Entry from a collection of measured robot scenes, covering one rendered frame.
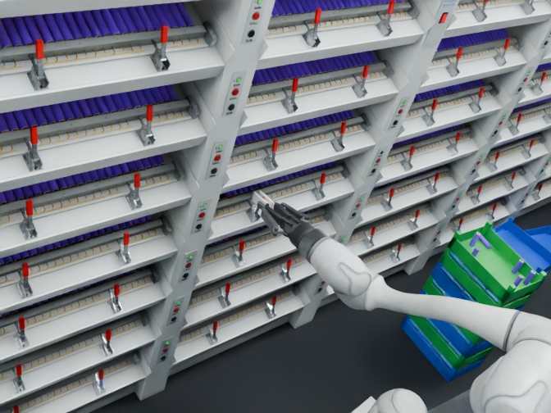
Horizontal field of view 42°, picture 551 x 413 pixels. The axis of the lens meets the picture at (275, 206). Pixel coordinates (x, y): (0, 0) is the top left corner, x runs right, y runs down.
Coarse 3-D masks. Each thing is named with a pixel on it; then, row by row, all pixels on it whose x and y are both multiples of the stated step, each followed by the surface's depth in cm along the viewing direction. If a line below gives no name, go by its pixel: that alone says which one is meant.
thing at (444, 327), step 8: (432, 320) 286; (440, 320) 282; (440, 328) 283; (448, 328) 280; (448, 336) 281; (456, 336) 277; (456, 344) 278; (464, 344) 275; (472, 344) 271; (480, 344) 276; (488, 344) 282; (464, 352) 276; (472, 352) 277
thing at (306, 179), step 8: (336, 168) 237; (304, 176) 229; (312, 176) 230; (320, 176) 232; (328, 176) 235; (280, 184) 222; (288, 184) 224; (296, 184) 227; (256, 192) 217; (264, 192) 218; (272, 192) 221; (224, 200) 210; (232, 200) 211; (240, 200) 212; (216, 208) 207; (240, 208) 213
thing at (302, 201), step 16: (336, 160) 242; (336, 176) 239; (352, 176) 239; (288, 192) 226; (304, 192) 229; (336, 192) 236; (352, 192) 239; (224, 208) 211; (304, 208) 227; (224, 224) 209; (240, 224) 211; (256, 224) 214; (208, 240) 204
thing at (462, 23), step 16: (464, 0) 216; (480, 0) 223; (496, 0) 230; (512, 0) 235; (528, 0) 234; (544, 0) 244; (464, 16) 217; (480, 16) 218; (496, 16) 225; (512, 16) 230; (528, 16) 235; (544, 16) 244; (448, 32) 211; (464, 32) 218
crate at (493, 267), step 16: (464, 240) 277; (496, 240) 277; (464, 256) 266; (480, 256) 272; (496, 256) 275; (512, 256) 273; (480, 272) 261; (496, 272) 268; (528, 272) 268; (544, 272) 263; (496, 288) 257; (512, 288) 251; (528, 288) 261
